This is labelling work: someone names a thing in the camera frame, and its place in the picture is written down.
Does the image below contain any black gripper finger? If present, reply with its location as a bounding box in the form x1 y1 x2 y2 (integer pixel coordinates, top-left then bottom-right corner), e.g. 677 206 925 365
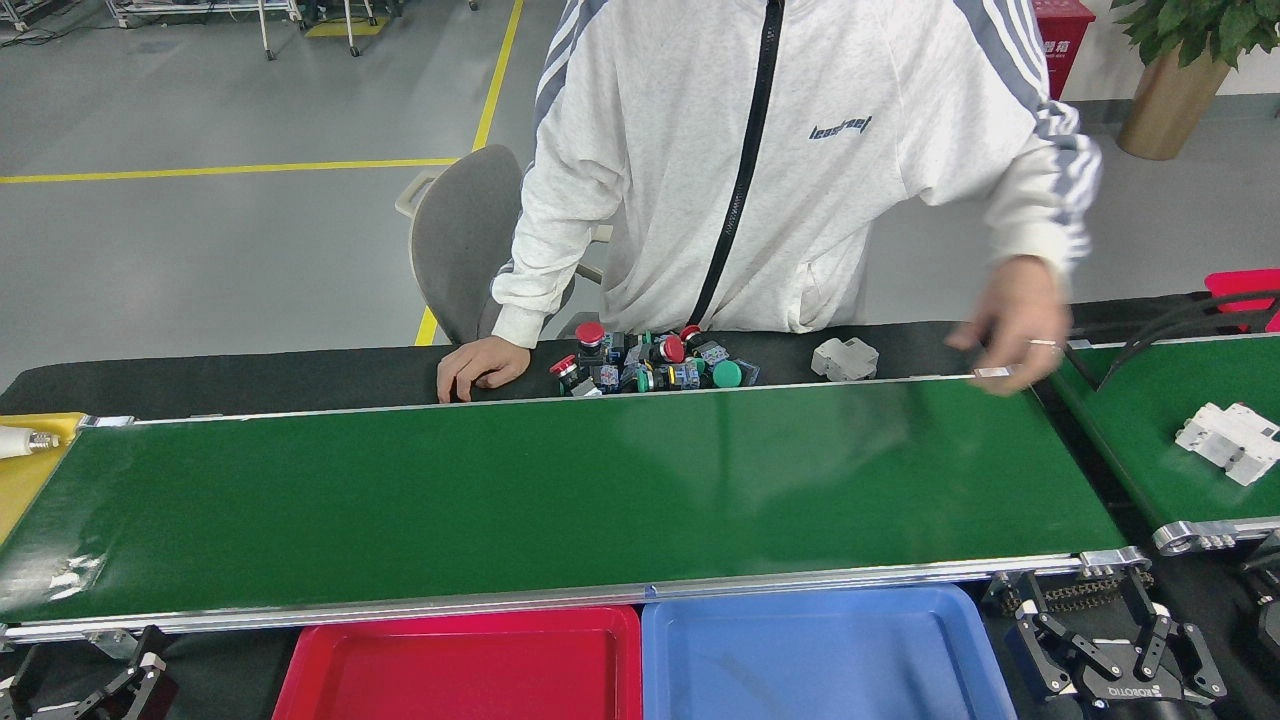
60 627 179 720

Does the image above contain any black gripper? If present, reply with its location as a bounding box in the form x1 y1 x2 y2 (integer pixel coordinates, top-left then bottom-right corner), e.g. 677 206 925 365
1010 576 1226 720

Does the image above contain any white breaker red lever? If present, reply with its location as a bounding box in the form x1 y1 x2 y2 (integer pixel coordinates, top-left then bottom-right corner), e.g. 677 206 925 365
1175 402 1280 487

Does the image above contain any white double circuit breaker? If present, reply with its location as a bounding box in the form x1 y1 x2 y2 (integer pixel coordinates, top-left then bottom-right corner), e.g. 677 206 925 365
810 337 880 383

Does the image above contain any small red push button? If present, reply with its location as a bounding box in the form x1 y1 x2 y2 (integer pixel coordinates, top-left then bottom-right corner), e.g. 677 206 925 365
549 355 603 399

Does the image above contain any short green conveyor belt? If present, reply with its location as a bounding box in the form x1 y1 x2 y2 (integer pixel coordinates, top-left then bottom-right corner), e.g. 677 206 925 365
1050 333 1280 557

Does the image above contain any yellow plastic tray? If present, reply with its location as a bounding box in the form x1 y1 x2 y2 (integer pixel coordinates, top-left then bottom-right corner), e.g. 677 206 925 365
0 412 88 546

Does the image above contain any blue plastic tray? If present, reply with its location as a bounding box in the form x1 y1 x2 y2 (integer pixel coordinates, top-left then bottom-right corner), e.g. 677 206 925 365
642 585 1019 720

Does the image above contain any red plastic tray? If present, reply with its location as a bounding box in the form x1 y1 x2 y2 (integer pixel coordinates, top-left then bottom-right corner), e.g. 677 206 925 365
1205 268 1280 333
272 605 643 720

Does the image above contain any long green conveyor belt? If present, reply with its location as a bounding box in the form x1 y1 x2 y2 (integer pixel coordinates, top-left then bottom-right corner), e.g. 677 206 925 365
0 372 1156 649

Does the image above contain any person's left hand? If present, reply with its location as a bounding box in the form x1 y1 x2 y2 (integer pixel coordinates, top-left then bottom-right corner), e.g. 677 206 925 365
945 256 1071 397

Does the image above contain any person's right hand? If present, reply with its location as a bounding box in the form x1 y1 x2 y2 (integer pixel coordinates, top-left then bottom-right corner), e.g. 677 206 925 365
437 336 531 404

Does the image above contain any black joystick control box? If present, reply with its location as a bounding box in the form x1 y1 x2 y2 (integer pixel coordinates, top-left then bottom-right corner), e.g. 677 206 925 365
1238 530 1280 661

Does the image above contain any white light bulb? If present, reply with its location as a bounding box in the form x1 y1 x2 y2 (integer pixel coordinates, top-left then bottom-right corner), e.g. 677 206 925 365
0 425 61 461

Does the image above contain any grey office chair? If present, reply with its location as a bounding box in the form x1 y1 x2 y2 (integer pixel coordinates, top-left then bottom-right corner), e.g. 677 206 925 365
395 145 614 346

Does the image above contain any potted plant brown pot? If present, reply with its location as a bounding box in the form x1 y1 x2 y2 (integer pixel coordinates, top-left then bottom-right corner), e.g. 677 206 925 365
1110 0 1280 162

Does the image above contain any red fire extinguisher box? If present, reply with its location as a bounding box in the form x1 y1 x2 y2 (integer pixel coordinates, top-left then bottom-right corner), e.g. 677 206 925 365
1030 0 1097 101

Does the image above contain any person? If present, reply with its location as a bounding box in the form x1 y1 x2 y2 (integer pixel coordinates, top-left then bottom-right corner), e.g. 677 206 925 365
490 0 1103 349

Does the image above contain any white wheeled rack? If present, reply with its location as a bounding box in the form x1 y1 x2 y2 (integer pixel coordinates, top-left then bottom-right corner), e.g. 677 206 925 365
105 0 304 61

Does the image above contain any black guide bracket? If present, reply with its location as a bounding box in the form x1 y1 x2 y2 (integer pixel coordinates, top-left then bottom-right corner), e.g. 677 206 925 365
1060 292 1280 391

